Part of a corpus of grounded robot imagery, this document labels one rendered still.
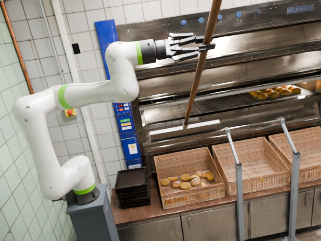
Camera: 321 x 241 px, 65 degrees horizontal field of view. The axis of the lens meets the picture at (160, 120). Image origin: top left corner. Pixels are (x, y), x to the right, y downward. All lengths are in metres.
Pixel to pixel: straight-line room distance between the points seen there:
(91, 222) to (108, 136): 1.08
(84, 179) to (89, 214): 0.21
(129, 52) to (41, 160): 0.64
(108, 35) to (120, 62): 1.26
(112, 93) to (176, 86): 1.38
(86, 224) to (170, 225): 0.96
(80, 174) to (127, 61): 0.69
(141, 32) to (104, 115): 0.81
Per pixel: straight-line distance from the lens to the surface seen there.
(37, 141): 1.24
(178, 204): 2.28
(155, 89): 2.30
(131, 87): 0.97
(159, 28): 2.27
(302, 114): 2.93
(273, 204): 2.53
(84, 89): 1.12
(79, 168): 1.40
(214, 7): 0.91
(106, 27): 2.21
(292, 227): 2.72
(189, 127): 1.95
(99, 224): 1.57
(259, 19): 2.52
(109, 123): 2.40
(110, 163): 2.58
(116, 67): 0.97
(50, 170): 1.30
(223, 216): 2.41
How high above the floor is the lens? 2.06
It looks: 21 degrees down
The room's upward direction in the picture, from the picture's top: 9 degrees counter-clockwise
